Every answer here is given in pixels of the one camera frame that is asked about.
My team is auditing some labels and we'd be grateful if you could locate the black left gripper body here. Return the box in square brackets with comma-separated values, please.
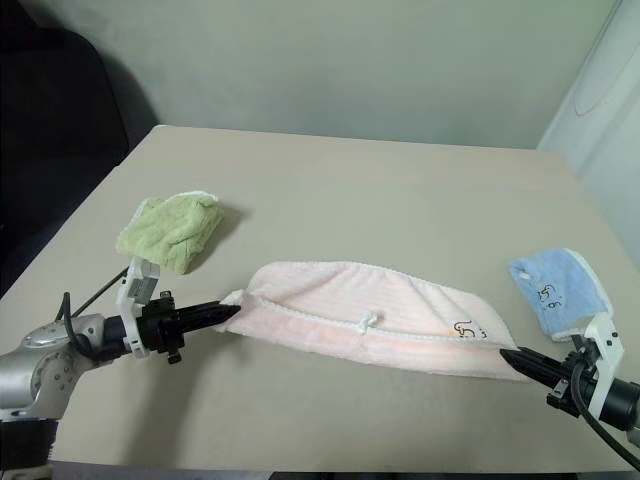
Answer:
[136, 291, 183, 366]

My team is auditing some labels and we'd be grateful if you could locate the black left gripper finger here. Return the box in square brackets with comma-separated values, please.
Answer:
[174, 300, 240, 324]
[175, 311, 238, 336]

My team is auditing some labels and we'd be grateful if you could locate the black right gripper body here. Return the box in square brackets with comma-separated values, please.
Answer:
[545, 349, 602, 419]

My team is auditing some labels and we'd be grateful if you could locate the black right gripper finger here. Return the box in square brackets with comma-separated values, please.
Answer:
[499, 347, 567, 383]
[501, 353, 563, 396]

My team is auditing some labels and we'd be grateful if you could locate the pink towel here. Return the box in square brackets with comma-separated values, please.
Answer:
[214, 259, 534, 384]

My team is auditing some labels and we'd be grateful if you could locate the blue towel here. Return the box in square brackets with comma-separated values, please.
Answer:
[507, 246, 615, 344]

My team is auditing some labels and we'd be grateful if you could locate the green towel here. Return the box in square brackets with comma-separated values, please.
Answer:
[114, 189, 226, 277]

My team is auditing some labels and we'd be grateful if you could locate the black robot waist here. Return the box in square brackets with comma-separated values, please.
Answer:
[0, 418, 62, 472]

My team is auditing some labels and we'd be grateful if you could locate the black chair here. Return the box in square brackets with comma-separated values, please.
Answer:
[0, 22, 132, 301]

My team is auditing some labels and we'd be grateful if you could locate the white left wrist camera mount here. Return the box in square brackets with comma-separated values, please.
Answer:
[115, 255, 163, 361]

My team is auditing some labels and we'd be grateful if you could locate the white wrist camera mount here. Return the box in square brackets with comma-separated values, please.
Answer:
[115, 255, 163, 361]
[581, 311, 624, 419]

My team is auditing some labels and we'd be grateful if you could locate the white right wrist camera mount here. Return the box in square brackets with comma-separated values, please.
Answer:
[581, 311, 624, 419]

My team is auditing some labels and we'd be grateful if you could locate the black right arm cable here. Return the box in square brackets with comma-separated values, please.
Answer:
[572, 363, 640, 472]

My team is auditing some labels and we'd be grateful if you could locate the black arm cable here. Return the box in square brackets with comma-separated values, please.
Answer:
[59, 291, 112, 362]
[572, 363, 640, 472]

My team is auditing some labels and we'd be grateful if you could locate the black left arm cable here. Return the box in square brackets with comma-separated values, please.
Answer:
[59, 291, 112, 362]

